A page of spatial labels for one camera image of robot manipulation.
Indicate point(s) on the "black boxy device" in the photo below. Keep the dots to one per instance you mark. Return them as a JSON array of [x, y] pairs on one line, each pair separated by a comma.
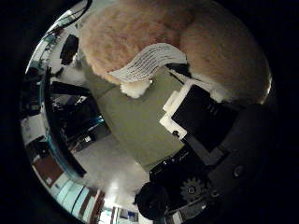
[[69, 49]]

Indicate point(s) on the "black equipment cart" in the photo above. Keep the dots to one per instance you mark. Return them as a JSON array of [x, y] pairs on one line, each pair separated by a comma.
[[73, 115]]

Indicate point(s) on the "beige lion plush toy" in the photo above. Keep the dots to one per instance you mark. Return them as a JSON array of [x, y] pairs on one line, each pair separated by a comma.
[[193, 37]]

